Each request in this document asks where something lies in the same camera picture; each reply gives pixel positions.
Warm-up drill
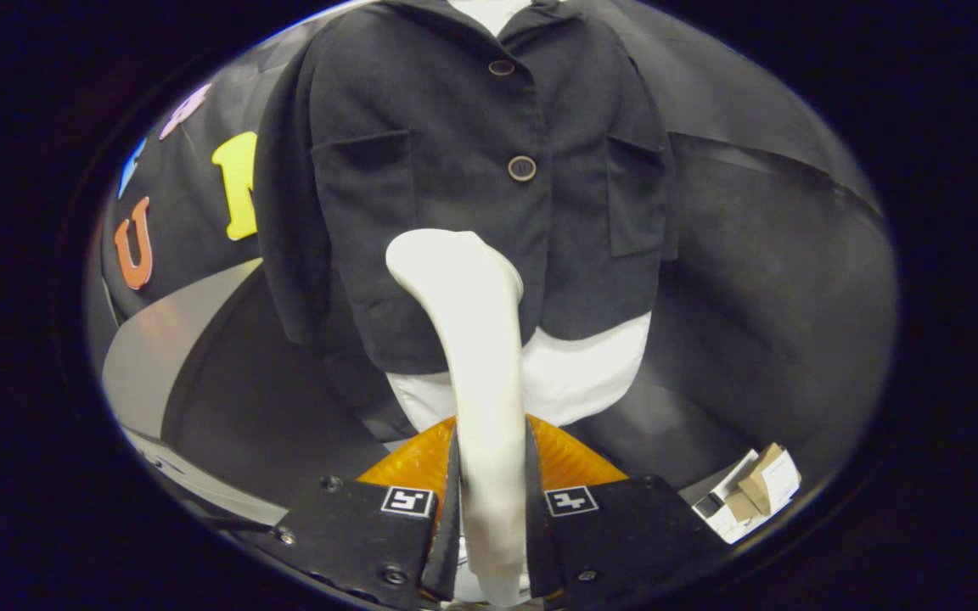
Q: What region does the white garment steamer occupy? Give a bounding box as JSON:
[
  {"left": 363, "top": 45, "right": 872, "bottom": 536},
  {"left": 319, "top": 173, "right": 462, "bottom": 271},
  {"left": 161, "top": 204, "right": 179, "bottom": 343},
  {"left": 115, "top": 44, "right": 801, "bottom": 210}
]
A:
[{"left": 385, "top": 229, "right": 532, "bottom": 608}]

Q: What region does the white mannequin torso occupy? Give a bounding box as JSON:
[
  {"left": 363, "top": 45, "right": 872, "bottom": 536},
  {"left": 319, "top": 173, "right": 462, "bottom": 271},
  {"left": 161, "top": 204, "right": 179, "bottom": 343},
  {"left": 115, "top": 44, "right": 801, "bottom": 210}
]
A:
[{"left": 385, "top": 0, "right": 653, "bottom": 435}]

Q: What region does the grey cabinet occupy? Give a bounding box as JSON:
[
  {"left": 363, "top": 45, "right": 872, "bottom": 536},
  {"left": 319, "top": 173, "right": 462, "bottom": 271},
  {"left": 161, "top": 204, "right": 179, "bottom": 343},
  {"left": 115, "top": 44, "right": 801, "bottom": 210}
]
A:
[{"left": 101, "top": 257, "right": 371, "bottom": 529}]

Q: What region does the white and brown cardboard box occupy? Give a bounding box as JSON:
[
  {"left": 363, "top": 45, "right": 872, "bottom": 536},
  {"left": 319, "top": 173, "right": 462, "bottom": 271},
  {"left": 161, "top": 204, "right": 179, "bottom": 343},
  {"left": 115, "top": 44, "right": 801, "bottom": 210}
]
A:
[{"left": 693, "top": 441, "right": 802, "bottom": 544}]

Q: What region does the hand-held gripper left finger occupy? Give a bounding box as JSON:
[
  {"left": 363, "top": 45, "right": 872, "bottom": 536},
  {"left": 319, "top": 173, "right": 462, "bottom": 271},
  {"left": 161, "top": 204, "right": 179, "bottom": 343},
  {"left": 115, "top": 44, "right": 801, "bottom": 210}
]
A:
[{"left": 253, "top": 416, "right": 463, "bottom": 611}]

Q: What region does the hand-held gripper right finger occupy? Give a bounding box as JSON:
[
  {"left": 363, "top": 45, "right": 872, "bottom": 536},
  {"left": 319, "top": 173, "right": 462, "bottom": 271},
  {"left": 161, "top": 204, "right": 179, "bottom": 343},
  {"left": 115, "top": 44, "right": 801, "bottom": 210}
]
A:
[{"left": 526, "top": 413, "right": 732, "bottom": 608}]

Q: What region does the black jacket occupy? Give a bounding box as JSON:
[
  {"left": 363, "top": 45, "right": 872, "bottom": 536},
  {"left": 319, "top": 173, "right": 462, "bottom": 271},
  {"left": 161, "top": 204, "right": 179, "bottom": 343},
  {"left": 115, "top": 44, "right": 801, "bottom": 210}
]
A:
[{"left": 253, "top": 0, "right": 678, "bottom": 442}]

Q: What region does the black backdrop cloth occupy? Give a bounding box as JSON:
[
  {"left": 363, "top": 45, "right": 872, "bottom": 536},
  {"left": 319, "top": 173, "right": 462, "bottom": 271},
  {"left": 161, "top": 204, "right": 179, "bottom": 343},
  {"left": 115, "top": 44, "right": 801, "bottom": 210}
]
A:
[{"left": 86, "top": 0, "right": 899, "bottom": 527}]

